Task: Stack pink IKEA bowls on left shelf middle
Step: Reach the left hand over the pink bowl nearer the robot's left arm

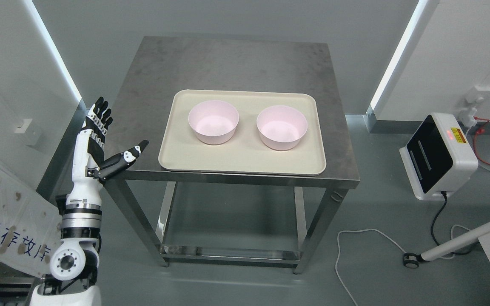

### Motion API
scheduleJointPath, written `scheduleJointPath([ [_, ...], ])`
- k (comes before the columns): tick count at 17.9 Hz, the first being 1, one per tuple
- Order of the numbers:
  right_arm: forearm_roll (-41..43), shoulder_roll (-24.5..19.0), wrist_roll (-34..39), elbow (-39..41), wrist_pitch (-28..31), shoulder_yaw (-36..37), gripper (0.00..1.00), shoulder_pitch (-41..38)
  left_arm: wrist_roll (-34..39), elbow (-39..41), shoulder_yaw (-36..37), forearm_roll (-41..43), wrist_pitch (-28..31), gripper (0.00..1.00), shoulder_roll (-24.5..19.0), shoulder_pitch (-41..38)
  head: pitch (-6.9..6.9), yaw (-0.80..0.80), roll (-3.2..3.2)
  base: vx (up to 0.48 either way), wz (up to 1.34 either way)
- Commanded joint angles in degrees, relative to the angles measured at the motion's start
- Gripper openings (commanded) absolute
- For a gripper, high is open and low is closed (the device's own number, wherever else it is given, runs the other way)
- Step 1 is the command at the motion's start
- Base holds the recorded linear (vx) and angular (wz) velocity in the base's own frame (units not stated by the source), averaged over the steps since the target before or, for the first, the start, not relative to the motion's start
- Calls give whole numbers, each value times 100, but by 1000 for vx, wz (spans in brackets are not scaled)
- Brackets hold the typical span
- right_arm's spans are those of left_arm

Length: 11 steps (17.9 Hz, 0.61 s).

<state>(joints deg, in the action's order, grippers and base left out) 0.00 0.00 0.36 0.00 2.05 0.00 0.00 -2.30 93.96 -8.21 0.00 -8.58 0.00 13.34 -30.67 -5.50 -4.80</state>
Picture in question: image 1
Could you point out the beige plastic tray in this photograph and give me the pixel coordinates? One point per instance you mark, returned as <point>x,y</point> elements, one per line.
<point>182,151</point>

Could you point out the white black charging device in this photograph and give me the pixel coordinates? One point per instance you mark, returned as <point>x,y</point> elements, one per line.
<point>438,159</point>

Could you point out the stainless steel table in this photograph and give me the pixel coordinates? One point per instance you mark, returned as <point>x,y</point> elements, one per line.
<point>228,219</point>

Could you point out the white sign with characters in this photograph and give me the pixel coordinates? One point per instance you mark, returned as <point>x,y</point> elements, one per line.
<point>29,227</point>

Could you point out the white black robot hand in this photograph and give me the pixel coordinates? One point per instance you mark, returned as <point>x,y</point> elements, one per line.
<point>90,169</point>

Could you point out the white wall socket plug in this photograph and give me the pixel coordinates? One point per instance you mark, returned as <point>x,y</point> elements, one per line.
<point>477,95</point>

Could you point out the white wall switch box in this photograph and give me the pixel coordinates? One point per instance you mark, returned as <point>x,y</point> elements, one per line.
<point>26,128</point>

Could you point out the white wheeled stand leg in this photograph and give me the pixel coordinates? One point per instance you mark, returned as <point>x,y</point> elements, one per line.
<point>412,260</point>

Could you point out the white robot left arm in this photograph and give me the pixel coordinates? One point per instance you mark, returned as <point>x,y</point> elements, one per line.
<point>73,267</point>

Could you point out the pink bowl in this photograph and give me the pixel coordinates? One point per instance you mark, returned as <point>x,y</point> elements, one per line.
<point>214,122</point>
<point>281,128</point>

